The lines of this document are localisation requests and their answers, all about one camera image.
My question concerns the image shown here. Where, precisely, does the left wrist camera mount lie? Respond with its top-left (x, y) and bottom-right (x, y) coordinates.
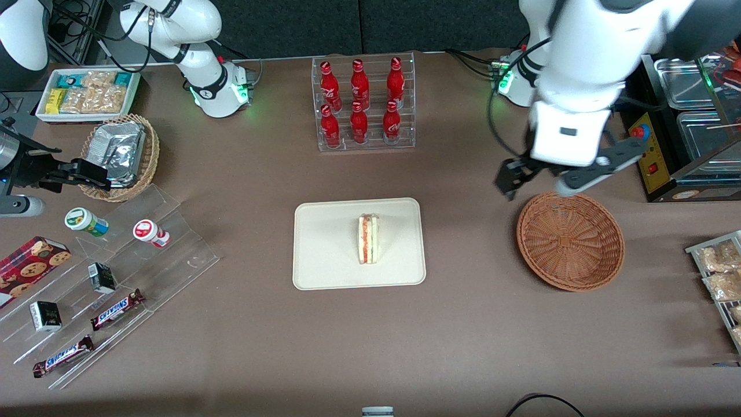
top-left (556, 137), bottom-right (650, 196)

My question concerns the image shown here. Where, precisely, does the black base cable bundle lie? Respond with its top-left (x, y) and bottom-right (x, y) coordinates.
top-left (445, 49), bottom-right (500, 79)

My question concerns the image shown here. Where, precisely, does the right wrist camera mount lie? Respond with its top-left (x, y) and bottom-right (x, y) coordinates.
top-left (0, 195), bottom-right (45, 218)

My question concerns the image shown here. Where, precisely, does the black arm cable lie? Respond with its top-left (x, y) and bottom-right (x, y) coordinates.
top-left (487, 38), bottom-right (551, 158)
top-left (51, 0), bottom-right (156, 74)

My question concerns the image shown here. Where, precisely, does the clear acrylic stepped display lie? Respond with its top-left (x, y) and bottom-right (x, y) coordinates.
top-left (0, 184), bottom-right (221, 390)

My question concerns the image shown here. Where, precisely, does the grey snack tray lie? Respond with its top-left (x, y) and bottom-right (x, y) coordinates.
top-left (685, 230), bottom-right (741, 354)

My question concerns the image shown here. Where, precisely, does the snickers chocolate bar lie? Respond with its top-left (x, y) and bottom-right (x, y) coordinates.
top-left (32, 335), bottom-right (95, 379)
top-left (90, 288), bottom-right (145, 332)

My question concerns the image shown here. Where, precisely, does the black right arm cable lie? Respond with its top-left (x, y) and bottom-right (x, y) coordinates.
top-left (51, 0), bottom-right (156, 74)

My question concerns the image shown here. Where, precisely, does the clear acrylic bottle rack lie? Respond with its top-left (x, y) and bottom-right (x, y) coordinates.
top-left (311, 52), bottom-right (416, 152)

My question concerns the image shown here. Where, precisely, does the red tartan cookie box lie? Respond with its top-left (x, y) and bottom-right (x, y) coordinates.
top-left (0, 236), bottom-right (72, 309)

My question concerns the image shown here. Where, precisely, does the clear cracker packet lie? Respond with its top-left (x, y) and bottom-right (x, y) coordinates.
top-left (60, 87), bottom-right (87, 114)
top-left (85, 86), bottom-right (127, 115)
top-left (80, 71), bottom-right (116, 89)

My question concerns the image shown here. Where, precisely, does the white snack tray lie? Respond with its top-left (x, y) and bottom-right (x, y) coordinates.
top-left (35, 68), bottom-right (141, 124)

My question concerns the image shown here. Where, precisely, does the green lid cup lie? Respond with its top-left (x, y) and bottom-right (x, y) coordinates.
top-left (64, 207), bottom-right (109, 238)

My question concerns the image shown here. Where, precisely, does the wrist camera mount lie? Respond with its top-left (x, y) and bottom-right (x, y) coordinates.
top-left (0, 195), bottom-right (45, 218)
top-left (556, 137), bottom-right (650, 196)

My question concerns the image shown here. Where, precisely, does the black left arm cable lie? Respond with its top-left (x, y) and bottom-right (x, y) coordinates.
top-left (487, 38), bottom-right (551, 158)

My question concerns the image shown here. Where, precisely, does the small black box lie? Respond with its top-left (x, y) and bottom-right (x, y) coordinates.
top-left (87, 262), bottom-right (116, 294)
top-left (30, 301), bottom-right (63, 332)

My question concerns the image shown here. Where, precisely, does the orange fried food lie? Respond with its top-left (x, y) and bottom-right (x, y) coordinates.
top-left (719, 46), bottom-right (741, 89)

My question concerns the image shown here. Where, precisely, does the red cola bottle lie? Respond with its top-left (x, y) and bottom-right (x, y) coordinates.
top-left (387, 56), bottom-right (405, 109)
top-left (350, 101), bottom-right (369, 145)
top-left (351, 58), bottom-right (371, 111)
top-left (321, 104), bottom-right (341, 149)
top-left (320, 61), bottom-right (342, 112)
top-left (383, 100), bottom-right (401, 144)

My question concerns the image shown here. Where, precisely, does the brown wicker basket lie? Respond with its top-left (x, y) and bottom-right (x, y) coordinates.
top-left (516, 191), bottom-right (626, 292)

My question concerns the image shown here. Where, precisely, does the silver foil pack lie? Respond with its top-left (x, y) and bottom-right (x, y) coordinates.
top-left (85, 121), bottom-right (146, 187)

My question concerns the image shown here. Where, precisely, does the triangular sandwich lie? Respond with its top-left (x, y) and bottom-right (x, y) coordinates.
top-left (357, 213), bottom-right (380, 265)

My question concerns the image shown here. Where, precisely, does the light wicker basket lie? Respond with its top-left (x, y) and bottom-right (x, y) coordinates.
top-left (79, 114), bottom-right (160, 203)

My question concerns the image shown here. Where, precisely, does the beige plastic tray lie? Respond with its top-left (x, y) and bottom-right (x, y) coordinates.
top-left (292, 197), bottom-right (427, 291)

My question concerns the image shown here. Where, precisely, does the black table cable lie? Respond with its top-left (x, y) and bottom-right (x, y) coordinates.
top-left (505, 393), bottom-right (585, 417)

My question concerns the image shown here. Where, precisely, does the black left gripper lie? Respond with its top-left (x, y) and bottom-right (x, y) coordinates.
top-left (494, 153), bottom-right (560, 201)

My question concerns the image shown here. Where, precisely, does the red lid cup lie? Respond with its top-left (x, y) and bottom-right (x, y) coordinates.
top-left (133, 219), bottom-right (171, 248)

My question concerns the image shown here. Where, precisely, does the black food warmer machine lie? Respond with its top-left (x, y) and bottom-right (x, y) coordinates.
top-left (614, 43), bottom-right (741, 203)

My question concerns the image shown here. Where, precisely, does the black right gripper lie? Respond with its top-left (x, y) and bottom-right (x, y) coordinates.
top-left (0, 133), bottom-right (111, 193)

